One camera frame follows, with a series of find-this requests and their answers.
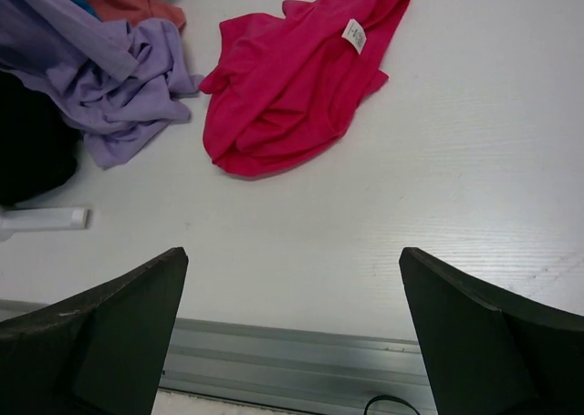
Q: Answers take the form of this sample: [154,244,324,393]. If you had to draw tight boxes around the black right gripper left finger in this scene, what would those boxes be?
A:
[1,247,188,414]

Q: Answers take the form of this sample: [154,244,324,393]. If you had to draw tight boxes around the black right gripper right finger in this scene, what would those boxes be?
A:
[399,247,583,414]

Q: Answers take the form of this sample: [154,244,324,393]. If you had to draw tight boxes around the pink t shirt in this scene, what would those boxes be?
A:
[200,0,411,178]

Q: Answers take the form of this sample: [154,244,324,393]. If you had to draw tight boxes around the black t shirt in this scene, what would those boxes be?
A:
[1,72,80,206]

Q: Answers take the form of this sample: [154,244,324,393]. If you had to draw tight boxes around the purple t shirt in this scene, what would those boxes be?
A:
[1,0,203,169]

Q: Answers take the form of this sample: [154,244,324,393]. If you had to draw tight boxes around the white rack base foot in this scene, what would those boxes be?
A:
[1,207,90,242]

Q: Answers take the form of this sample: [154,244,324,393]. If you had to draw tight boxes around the black cable at right base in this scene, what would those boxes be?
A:
[363,395,419,415]

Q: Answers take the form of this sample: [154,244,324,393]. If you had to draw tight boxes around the aluminium table rail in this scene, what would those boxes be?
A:
[0,299,437,411]

